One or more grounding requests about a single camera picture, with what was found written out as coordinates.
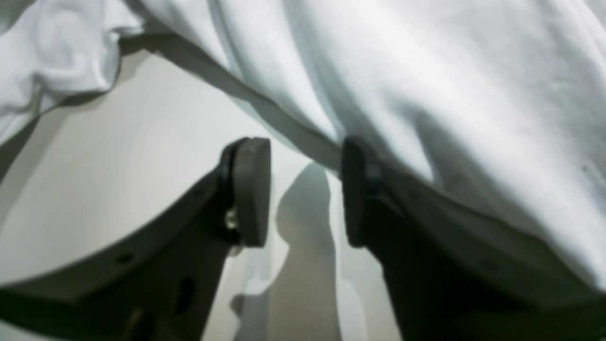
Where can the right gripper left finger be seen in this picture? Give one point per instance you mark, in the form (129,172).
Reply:
(159,283)

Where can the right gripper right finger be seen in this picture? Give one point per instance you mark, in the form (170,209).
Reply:
(455,275)

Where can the white t-shirt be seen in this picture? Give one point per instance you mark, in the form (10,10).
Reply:
(497,104)

